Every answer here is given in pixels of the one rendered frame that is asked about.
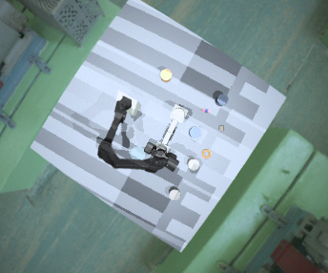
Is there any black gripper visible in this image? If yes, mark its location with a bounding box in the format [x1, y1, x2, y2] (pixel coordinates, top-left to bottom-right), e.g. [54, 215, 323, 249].
[144, 142, 177, 159]

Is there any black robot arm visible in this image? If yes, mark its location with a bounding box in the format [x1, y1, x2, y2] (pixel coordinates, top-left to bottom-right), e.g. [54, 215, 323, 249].
[97, 95, 179, 173]

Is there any white round dish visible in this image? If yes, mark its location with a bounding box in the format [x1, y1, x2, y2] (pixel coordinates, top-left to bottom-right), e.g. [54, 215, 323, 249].
[131, 146, 146, 159]

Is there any white balance beam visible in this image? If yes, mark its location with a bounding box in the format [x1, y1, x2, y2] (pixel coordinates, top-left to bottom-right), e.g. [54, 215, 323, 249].
[156, 104, 188, 153]

